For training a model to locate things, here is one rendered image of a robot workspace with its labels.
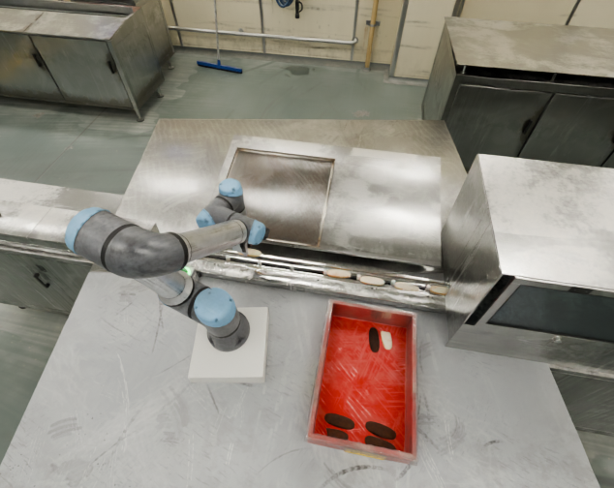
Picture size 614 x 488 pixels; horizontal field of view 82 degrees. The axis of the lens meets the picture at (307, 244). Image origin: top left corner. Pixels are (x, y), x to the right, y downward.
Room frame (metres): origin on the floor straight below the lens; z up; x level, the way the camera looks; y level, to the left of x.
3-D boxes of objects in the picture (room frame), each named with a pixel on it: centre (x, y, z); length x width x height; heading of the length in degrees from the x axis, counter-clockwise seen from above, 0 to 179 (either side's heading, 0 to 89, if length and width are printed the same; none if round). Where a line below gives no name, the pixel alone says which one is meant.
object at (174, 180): (1.43, 0.03, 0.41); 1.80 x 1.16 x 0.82; 90
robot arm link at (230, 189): (0.88, 0.26, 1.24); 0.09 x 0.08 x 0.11; 152
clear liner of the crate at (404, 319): (0.40, -0.20, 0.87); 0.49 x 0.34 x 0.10; 170
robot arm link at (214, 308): (0.54, 0.29, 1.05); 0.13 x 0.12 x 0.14; 62
